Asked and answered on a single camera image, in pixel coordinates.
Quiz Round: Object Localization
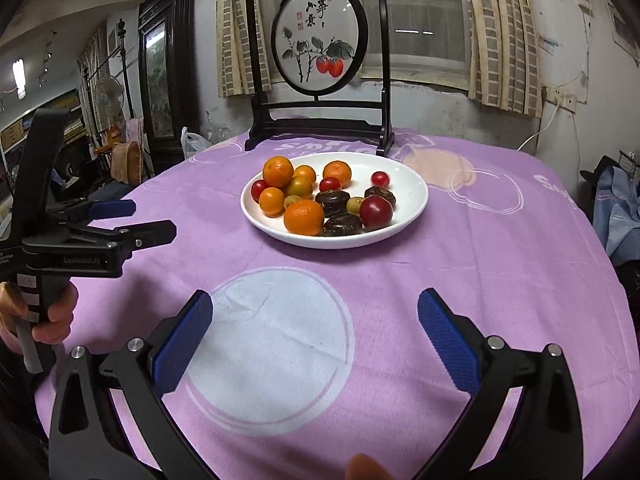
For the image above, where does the white standing fan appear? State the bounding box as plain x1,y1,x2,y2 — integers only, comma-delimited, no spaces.
95,76,125,111

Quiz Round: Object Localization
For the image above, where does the checked beige curtain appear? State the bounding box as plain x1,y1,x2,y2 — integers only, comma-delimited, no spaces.
462,0,543,118
216,0,273,98

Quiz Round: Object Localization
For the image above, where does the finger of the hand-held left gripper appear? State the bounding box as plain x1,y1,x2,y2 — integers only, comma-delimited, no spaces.
47,199,137,223
65,220,177,261

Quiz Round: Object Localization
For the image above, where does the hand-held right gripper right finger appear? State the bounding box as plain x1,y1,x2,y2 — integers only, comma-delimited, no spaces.
417,287,585,480

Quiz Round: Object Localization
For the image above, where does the white wall socket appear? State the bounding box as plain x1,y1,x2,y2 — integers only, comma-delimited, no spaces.
545,85,578,106

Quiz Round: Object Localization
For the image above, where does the purple printed tablecloth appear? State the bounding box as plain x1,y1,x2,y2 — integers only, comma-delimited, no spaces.
37,127,628,480

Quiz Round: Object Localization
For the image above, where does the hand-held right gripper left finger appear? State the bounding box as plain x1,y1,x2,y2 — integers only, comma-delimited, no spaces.
48,289,214,480

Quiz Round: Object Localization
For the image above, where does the person's right hand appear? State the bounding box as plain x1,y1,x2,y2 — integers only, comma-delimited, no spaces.
345,453,396,480

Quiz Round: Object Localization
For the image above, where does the dark brown round fruit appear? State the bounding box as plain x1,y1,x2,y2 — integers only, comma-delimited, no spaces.
364,186,396,209
315,190,351,217
322,213,364,237

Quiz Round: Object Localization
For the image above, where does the white plastic bag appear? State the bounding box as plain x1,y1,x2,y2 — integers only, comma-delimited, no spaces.
180,126,216,161

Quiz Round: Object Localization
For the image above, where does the black cloth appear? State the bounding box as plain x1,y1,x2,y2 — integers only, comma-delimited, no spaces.
580,155,621,181

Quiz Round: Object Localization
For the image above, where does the yellow-green tomato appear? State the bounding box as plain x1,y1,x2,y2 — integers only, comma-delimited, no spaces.
285,176,314,198

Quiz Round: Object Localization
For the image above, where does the person's left hand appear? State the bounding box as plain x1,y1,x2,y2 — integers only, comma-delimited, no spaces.
0,280,79,356

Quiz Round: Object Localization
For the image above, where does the large red tomato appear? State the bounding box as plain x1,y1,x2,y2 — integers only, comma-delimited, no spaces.
359,195,394,228

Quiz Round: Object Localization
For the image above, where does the dark wooden cabinet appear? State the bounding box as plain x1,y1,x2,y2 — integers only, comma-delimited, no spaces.
137,0,196,171

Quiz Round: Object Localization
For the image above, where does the window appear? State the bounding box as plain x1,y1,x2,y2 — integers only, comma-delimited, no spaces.
270,0,473,86

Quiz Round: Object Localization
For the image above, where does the white oval plate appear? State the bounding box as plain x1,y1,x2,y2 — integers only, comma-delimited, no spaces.
240,151,430,250

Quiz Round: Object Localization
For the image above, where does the round painted table screen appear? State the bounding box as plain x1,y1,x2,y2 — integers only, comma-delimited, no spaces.
244,0,396,158

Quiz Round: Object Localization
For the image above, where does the white light bulb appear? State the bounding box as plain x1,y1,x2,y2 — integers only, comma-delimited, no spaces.
12,58,27,100

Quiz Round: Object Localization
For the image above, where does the blue cloth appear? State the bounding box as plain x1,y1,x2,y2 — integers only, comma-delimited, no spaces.
592,165,640,266

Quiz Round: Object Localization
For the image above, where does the white cable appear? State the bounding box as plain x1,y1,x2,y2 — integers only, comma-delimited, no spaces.
517,104,558,151

